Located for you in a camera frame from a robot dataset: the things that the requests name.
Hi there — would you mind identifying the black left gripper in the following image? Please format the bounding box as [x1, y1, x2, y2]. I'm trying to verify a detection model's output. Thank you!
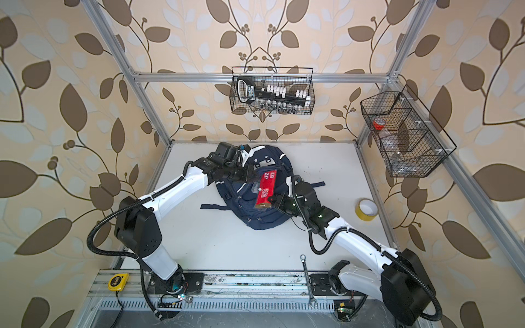
[221, 163, 261, 183]

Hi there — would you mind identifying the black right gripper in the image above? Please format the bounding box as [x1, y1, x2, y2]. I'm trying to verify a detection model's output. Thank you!
[269, 191, 309, 220]

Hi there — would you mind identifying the red book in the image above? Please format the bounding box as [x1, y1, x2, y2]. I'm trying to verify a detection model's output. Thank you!
[255, 170, 277, 210]

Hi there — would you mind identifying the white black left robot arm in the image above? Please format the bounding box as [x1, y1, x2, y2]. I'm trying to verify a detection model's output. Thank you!
[86, 142, 256, 295]

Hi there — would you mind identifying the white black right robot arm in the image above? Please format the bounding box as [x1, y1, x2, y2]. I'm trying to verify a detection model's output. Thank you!
[269, 176, 443, 325]

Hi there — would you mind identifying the yellow tape roll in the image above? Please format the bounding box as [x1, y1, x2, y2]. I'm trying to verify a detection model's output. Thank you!
[355, 198, 379, 222]

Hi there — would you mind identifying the silver combination wrench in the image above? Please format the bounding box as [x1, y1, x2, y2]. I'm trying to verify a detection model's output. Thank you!
[300, 254, 317, 308]

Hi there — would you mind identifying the red cap clear bottle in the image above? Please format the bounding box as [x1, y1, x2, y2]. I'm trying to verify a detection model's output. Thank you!
[373, 118, 399, 153]

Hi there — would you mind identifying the yellow tape measure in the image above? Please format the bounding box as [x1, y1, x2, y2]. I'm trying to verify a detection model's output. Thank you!
[107, 273, 129, 292]

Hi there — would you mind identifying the socket set black rail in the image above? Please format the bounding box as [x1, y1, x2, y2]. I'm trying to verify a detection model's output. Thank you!
[232, 75, 314, 109]

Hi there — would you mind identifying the black wire basket back wall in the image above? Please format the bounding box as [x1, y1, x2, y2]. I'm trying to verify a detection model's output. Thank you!
[229, 65, 315, 116]

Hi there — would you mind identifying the black wire basket wall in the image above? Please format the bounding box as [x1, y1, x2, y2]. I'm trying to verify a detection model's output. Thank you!
[360, 86, 457, 178]
[229, 65, 315, 116]

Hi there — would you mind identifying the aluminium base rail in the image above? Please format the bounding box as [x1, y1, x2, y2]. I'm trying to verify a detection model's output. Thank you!
[83, 269, 362, 315]

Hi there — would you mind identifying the black wire basket right wall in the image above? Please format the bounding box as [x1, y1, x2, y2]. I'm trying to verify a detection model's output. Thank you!
[360, 86, 457, 178]

